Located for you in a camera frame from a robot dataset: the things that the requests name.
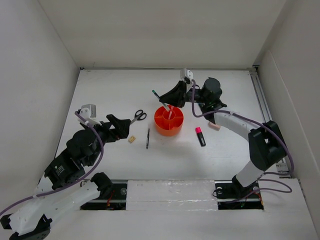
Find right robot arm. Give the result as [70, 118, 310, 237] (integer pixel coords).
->
[159, 77, 288, 203]

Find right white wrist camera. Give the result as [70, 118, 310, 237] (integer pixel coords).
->
[180, 68, 194, 84]

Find pink translucent pen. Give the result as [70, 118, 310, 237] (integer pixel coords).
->
[168, 105, 175, 120]

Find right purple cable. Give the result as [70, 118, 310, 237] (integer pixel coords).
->
[191, 79, 295, 203]

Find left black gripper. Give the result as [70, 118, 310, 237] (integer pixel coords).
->
[84, 114, 131, 166]

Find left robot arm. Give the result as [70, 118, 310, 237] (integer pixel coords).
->
[0, 114, 131, 240]

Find black handled scissors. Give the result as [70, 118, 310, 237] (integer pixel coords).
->
[130, 109, 147, 124]

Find orange round compartment organizer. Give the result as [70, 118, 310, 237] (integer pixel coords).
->
[153, 106, 184, 137]

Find pink capped black highlighter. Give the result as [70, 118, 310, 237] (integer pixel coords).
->
[195, 127, 206, 147]

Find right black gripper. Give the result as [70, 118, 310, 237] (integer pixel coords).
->
[159, 80, 209, 109]

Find small tan eraser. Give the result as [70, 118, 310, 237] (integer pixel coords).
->
[128, 136, 136, 143]

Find aluminium side rail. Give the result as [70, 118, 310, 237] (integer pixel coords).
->
[249, 65, 292, 178]

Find black clear gel pen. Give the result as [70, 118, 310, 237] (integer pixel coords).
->
[152, 89, 171, 112]

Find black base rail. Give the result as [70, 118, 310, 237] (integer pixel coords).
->
[80, 180, 264, 212]

